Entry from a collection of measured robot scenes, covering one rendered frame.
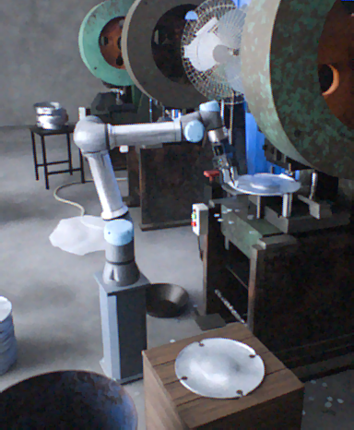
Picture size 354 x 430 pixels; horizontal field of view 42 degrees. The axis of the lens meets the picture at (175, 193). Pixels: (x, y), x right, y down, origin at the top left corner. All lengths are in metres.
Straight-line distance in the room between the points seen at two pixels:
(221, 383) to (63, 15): 7.33
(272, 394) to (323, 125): 0.83
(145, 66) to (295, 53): 1.80
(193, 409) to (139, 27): 2.29
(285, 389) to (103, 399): 0.55
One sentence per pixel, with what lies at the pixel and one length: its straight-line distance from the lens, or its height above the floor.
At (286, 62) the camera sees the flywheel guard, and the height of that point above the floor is 1.31.
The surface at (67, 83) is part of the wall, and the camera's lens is 8.35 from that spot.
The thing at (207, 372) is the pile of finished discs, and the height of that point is 0.36.
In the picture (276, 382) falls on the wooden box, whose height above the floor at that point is 0.35.
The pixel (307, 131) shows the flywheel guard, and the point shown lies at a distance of 1.48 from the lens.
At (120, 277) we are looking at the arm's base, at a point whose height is 0.49.
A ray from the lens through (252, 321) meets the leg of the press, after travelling 1.94.
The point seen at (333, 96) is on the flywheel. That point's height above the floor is 1.19.
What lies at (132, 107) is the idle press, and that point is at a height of 0.66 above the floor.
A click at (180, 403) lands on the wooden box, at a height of 0.35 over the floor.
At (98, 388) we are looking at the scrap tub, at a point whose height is 0.43.
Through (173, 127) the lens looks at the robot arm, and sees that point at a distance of 1.73.
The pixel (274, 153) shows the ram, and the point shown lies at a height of 0.92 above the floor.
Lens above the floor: 1.38
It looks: 18 degrees down
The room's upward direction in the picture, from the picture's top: 1 degrees counter-clockwise
